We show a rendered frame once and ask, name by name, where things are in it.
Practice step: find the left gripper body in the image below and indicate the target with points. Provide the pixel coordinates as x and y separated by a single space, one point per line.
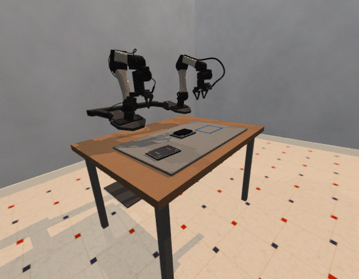
201 85

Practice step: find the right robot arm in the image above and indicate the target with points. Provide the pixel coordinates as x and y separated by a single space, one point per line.
119 68

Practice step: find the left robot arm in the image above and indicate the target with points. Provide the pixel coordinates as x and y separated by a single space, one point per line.
181 66

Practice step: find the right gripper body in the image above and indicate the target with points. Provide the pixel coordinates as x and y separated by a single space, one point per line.
139 89

